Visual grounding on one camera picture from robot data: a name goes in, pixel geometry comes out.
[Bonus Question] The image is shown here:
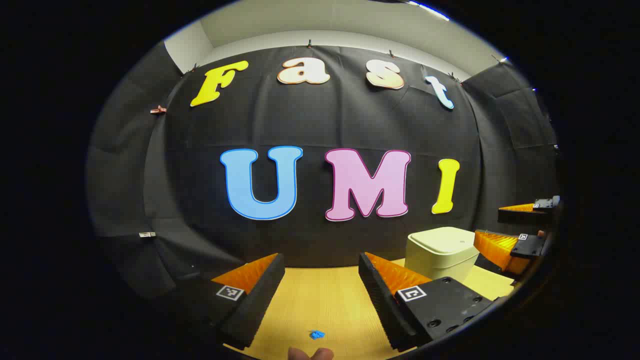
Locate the wooden desktop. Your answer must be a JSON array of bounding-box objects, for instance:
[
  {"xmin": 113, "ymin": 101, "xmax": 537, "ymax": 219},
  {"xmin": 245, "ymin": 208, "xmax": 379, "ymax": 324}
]
[{"xmin": 222, "ymin": 257, "xmax": 516, "ymax": 360}]

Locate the black backdrop cloth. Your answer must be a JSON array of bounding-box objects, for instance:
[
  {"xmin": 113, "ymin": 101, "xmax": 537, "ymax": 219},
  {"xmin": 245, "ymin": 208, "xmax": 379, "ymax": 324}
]
[{"xmin": 86, "ymin": 42, "xmax": 561, "ymax": 301}]

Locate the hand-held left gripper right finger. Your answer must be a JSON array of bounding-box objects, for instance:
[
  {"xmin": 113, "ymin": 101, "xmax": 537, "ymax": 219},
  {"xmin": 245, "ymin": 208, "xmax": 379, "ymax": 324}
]
[{"xmin": 358, "ymin": 252, "xmax": 501, "ymax": 352}]

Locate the green desktop garbage bin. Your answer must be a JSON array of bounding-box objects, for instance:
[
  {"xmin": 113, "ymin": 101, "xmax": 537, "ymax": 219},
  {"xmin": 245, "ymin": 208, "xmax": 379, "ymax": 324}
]
[{"xmin": 404, "ymin": 226, "xmax": 481, "ymax": 283}]

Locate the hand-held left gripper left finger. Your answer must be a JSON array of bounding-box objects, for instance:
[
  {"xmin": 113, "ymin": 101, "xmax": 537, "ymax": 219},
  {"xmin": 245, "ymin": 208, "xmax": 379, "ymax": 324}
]
[{"xmin": 172, "ymin": 252, "xmax": 286, "ymax": 351}]

